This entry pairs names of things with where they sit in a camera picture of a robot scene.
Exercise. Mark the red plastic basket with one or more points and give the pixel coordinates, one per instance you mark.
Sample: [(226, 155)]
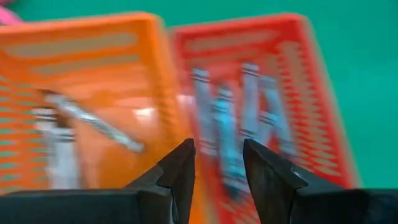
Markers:
[(298, 93)]

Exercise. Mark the orange plastic basket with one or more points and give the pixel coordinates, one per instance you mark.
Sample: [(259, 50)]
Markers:
[(102, 81)]

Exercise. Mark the pink foam piece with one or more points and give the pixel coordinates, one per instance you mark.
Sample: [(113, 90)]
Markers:
[(7, 17)]

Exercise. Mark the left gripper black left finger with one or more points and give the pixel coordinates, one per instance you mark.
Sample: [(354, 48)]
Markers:
[(174, 186)]

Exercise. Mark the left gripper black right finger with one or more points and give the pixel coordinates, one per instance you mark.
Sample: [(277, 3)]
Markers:
[(273, 193)]

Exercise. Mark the grey crayon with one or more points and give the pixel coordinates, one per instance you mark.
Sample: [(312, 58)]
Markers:
[(62, 161), (96, 123)]

